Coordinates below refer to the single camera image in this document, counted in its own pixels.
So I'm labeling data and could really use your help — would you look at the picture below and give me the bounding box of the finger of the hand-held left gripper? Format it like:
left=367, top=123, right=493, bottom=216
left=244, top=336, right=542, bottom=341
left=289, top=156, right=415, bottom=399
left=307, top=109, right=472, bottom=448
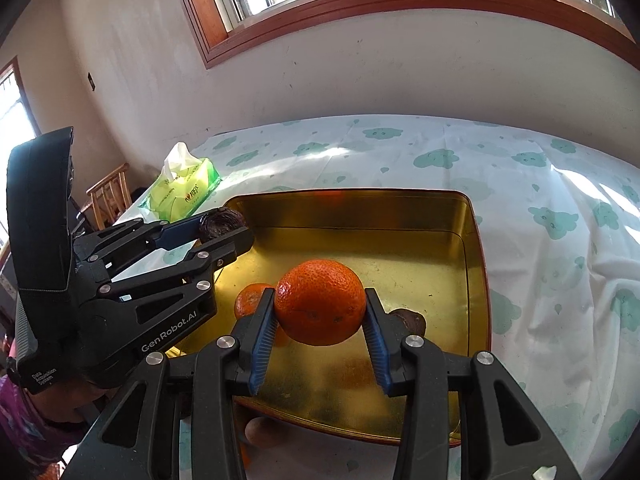
left=97, top=227, right=256, bottom=311
left=74, top=207, right=226, bottom=276

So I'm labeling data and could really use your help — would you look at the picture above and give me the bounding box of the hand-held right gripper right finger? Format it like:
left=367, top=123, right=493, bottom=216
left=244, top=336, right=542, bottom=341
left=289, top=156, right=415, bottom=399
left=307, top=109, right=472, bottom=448
left=362, top=287, right=583, bottom=480

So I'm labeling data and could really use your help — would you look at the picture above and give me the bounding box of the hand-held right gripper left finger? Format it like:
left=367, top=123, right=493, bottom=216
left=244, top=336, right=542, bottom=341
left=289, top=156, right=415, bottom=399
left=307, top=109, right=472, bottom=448
left=60, top=287, right=278, bottom=480

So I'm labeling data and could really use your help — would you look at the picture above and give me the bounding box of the dark brown water chestnut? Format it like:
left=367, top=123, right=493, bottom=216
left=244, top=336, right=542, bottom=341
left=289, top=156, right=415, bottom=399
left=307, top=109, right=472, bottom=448
left=199, top=208, right=247, bottom=241
left=389, top=309, right=427, bottom=338

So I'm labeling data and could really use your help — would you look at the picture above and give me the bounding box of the orange mandarin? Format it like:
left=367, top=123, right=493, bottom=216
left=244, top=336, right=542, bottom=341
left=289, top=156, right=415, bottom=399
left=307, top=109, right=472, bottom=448
left=274, top=259, right=367, bottom=347
left=234, top=283, right=276, bottom=321

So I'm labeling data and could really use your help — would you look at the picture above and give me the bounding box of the gold metal tin tray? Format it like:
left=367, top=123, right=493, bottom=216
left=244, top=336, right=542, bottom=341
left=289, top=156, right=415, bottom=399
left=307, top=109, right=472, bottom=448
left=167, top=188, right=493, bottom=447

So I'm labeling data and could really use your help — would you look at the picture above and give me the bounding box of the person's left forearm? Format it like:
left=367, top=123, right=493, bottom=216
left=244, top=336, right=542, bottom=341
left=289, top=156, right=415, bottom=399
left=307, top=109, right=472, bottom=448
left=25, top=377, right=108, bottom=428

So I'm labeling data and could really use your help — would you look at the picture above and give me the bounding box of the green tissue pack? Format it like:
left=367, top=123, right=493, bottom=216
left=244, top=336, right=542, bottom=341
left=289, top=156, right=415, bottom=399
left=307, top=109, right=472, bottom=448
left=139, top=142, right=222, bottom=223

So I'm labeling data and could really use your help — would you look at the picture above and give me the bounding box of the wooden chair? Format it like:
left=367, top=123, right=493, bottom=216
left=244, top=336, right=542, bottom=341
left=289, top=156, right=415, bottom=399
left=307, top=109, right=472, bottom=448
left=86, top=162, right=133, bottom=231

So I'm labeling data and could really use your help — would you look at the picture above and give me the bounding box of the tan longan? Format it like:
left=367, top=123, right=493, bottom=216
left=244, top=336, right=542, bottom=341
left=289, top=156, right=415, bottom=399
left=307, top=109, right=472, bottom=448
left=244, top=416, right=301, bottom=453

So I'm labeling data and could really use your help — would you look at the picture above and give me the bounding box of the narrow wooden framed window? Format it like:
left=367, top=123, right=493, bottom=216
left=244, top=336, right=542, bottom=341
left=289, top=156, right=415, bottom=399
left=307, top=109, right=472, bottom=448
left=0, top=57, right=42, bottom=171

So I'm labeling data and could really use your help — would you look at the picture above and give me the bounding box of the purple patterned clothing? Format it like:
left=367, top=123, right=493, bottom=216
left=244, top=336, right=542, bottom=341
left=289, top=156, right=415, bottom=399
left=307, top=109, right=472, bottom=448
left=0, top=375, right=86, bottom=480

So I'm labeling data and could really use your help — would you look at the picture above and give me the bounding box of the white cloud print bed sheet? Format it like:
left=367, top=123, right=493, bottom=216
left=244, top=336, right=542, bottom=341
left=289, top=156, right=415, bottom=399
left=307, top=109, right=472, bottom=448
left=112, top=115, right=640, bottom=480

